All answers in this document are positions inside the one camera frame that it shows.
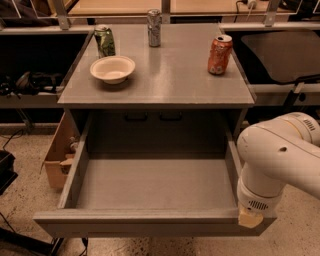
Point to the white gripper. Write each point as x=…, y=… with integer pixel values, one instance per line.
x=256, y=202

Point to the grey top drawer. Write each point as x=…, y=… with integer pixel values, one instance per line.
x=153, y=174

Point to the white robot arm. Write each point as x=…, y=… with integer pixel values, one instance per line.
x=278, y=152

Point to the grey drawer cabinet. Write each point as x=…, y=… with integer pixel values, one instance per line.
x=170, y=106

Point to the orange soda can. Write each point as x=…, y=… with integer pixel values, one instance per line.
x=220, y=52

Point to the black stand base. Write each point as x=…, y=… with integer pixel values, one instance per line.
x=38, y=246

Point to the cardboard box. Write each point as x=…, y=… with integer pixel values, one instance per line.
x=59, y=157

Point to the white paper bowl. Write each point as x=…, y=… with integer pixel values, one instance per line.
x=112, y=69

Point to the silver tall can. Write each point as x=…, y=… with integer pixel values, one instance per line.
x=154, y=27

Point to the green soda can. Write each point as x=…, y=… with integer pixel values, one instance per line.
x=105, y=40

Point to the black box at left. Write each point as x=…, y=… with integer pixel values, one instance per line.
x=7, y=173

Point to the black headphones on shelf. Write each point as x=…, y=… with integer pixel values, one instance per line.
x=30, y=83

